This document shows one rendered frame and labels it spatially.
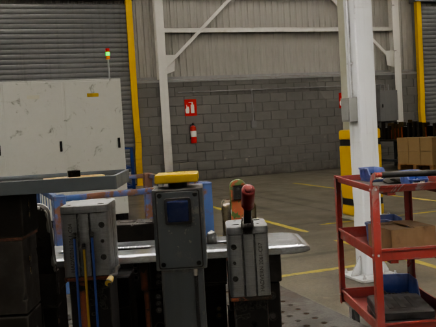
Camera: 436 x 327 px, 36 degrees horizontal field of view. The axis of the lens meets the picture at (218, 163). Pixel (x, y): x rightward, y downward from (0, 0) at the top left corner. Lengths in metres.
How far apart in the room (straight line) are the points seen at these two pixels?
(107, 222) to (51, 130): 8.29
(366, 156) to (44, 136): 5.27
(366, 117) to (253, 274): 4.17
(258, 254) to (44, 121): 8.35
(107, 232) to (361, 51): 4.28
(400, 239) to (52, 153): 6.64
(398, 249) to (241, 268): 2.29
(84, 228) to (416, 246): 2.46
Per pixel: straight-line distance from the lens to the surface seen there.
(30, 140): 9.34
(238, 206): 1.42
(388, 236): 3.38
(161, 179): 0.92
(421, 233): 3.44
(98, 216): 1.09
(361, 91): 5.20
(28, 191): 0.91
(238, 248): 1.09
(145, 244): 1.33
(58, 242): 3.28
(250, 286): 1.10
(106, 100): 9.50
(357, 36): 5.23
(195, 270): 0.93
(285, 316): 1.87
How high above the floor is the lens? 1.22
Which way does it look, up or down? 3 degrees down
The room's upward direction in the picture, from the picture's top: 3 degrees counter-clockwise
